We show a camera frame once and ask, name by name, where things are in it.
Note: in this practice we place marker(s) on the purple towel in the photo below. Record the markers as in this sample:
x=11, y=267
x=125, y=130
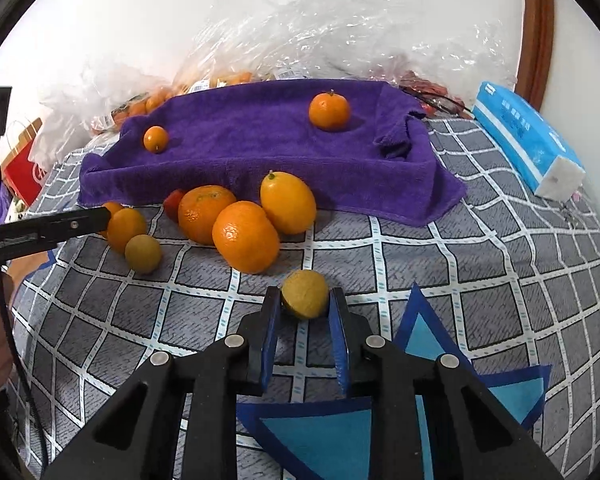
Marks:
x=260, y=130

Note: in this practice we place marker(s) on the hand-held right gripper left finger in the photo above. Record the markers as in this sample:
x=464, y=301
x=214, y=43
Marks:
x=270, y=340

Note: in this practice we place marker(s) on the small orange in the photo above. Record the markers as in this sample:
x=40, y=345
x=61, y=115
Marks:
x=115, y=206
x=126, y=230
x=155, y=139

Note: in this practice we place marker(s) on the oval orange kumquat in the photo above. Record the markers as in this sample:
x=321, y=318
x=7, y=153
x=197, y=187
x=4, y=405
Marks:
x=287, y=202

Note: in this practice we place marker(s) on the small red fruit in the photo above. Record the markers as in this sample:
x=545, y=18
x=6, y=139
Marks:
x=172, y=204

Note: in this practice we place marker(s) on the large orange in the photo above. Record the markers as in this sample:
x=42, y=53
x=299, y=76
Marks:
x=206, y=220
x=245, y=236

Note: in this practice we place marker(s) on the translucent white plastic bag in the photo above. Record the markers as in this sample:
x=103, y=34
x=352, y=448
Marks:
x=70, y=125

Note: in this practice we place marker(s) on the bagged small oranges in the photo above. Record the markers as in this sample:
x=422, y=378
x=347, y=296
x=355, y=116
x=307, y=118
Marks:
x=155, y=101

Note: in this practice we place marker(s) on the stemmed mandarin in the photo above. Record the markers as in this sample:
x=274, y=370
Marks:
x=329, y=110

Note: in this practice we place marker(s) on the bagged red fruits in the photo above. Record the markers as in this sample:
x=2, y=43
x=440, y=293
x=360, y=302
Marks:
x=430, y=87

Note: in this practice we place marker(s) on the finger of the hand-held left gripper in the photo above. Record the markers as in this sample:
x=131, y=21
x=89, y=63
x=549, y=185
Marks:
x=55, y=229

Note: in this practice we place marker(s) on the large clear plastic bag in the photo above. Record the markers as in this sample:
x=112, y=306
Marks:
x=330, y=25

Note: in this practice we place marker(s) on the brown wooden frame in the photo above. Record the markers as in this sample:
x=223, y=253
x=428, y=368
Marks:
x=537, y=35

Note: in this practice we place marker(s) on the grey checked blanket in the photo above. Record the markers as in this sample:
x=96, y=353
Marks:
x=430, y=270

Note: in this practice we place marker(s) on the yellow-green round fruit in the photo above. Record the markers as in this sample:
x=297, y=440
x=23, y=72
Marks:
x=143, y=253
x=305, y=294

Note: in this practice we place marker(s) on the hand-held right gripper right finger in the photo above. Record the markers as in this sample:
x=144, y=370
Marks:
x=337, y=340

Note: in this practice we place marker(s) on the red paper bag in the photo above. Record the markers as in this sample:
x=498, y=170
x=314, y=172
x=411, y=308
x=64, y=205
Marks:
x=22, y=175

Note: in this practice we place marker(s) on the blue tissue pack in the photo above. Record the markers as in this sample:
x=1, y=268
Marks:
x=520, y=130

